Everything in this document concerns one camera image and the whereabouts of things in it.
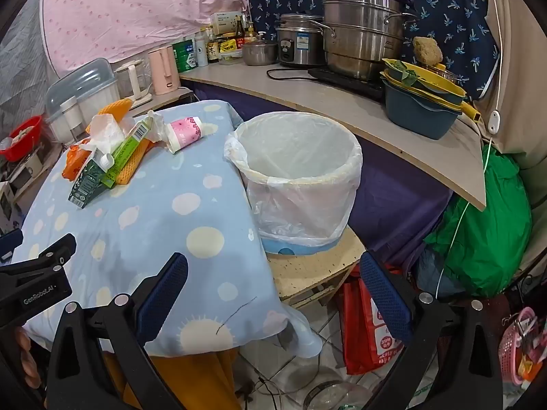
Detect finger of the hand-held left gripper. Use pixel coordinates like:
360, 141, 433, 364
0, 234, 78, 285
0, 228, 24, 261

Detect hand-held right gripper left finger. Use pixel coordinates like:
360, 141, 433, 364
46, 252, 189, 410

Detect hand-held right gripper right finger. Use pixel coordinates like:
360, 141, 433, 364
359, 250, 503, 410

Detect dark green carton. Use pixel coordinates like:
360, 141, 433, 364
67, 147, 116, 209

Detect white lined trash bin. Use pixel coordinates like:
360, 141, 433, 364
224, 111, 364, 257

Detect pink paper cup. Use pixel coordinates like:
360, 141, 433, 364
166, 116, 206, 154

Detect person's left hand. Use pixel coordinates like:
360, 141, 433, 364
16, 331, 41, 389

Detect red shopping bag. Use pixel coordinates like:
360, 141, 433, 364
337, 265, 411, 377

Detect wooden stool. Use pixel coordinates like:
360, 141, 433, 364
265, 226, 366, 308

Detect orange tablecloth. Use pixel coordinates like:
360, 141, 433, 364
103, 346, 244, 410

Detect red plastic basin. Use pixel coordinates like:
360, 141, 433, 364
0, 115, 43, 163

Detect purple cloth skirt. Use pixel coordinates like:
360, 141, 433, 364
184, 79, 454, 265

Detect glass pot lid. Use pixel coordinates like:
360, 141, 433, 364
305, 378, 385, 410

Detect green plastic bag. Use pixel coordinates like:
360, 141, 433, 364
423, 143, 535, 300

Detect white cylindrical container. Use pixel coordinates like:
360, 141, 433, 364
60, 98, 84, 141

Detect pink plastic basket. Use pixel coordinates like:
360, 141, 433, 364
498, 307, 541, 387

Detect clear lidded storage box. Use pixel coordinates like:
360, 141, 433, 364
45, 57, 122, 144

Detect grey striped cloth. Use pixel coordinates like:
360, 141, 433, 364
0, 0, 56, 124

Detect glass and white kettle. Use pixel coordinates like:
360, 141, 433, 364
113, 59, 154, 109

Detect pink electric kettle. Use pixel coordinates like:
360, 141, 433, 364
148, 46, 181, 96

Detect yellow plastic basins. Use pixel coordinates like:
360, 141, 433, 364
382, 57, 481, 120

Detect black induction cooker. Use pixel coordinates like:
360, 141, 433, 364
308, 66, 387, 103

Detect green tin can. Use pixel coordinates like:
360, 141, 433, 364
172, 38, 198, 73

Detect brown loofah sponge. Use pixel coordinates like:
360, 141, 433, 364
411, 36, 444, 66

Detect dark sauce bottle white label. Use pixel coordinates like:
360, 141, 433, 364
206, 28, 221, 65

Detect stainless steel steamer pot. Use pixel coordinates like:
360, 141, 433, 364
321, 0, 419, 81

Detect pink dotted sheet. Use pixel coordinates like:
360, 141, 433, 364
43, 0, 274, 78

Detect small steel lidded pot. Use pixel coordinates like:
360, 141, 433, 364
241, 32, 279, 67

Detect silver rice cooker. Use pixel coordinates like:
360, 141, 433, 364
275, 14, 328, 67

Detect white and green box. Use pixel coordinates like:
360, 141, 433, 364
209, 11, 242, 37

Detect beige curtain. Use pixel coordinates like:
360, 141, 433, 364
483, 0, 547, 159

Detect dark blue printed cloth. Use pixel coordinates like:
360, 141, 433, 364
248, 0, 501, 101

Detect white cord with switch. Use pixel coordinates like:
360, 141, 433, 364
483, 0, 505, 137

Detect black power cable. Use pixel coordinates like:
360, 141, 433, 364
267, 67, 315, 82

